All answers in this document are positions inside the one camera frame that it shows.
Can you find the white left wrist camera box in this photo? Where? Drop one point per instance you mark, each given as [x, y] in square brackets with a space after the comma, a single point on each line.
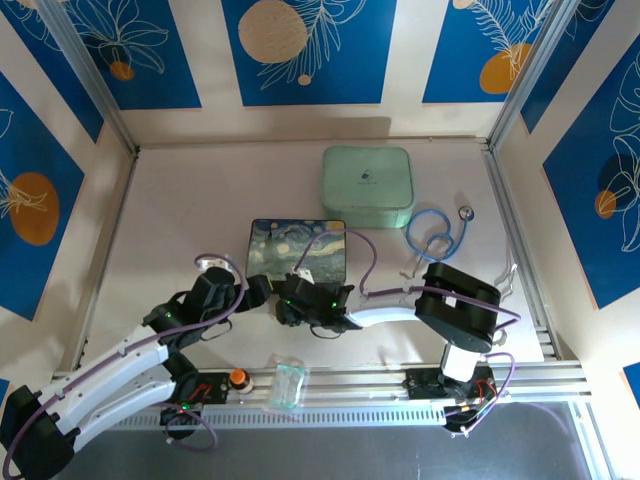
[215, 262]

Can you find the clear plastic bag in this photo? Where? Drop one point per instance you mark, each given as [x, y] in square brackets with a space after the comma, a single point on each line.
[287, 382]

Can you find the aluminium table edge rail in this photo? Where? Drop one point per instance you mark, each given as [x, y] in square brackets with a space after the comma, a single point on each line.
[350, 387]

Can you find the blue poster with orange circle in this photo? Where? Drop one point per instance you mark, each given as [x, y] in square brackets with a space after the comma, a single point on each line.
[480, 50]
[600, 200]
[35, 210]

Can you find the aluminium side rail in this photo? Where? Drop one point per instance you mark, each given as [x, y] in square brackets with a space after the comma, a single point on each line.
[502, 200]
[107, 255]

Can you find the black right wiring connector block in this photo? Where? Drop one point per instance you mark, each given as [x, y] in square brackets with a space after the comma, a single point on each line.
[462, 417]

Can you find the mint green square case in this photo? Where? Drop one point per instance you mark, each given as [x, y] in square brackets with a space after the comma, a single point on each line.
[367, 185]

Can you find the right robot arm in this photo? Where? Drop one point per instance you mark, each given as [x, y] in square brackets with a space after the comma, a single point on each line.
[460, 315]

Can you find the black wiring connector block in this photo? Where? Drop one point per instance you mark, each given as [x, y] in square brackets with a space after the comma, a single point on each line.
[180, 417]
[462, 417]

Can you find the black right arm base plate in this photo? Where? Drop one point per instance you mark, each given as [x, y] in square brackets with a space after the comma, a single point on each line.
[425, 387]

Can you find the blue stethoscope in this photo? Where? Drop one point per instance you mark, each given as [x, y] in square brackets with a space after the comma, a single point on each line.
[435, 220]

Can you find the aluminium frame post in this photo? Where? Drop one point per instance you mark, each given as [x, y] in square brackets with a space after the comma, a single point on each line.
[530, 65]
[85, 65]

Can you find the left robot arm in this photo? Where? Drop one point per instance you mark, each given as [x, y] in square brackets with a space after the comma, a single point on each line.
[100, 390]

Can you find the starry night painted box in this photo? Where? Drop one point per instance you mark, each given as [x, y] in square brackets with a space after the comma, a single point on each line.
[280, 250]

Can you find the clear plastic clip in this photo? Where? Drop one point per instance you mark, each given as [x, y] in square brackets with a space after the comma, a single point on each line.
[507, 282]

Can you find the blue floral wall poster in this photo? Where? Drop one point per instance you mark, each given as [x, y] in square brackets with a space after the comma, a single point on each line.
[150, 50]
[45, 65]
[590, 50]

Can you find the blue poster with cream circle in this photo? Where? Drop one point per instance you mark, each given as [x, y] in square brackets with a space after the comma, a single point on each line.
[310, 50]

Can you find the black left wiring connector block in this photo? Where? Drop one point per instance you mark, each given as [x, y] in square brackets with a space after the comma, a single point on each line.
[180, 417]

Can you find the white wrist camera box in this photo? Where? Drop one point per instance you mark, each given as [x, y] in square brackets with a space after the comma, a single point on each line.
[215, 262]
[304, 275]

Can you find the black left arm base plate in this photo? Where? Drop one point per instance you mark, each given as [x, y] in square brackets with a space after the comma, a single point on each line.
[217, 392]

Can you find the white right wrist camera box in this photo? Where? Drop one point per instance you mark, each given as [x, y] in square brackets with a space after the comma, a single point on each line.
[304, 275]

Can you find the orange push button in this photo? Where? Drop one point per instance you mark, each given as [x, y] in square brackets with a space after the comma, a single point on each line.
[238, 377]

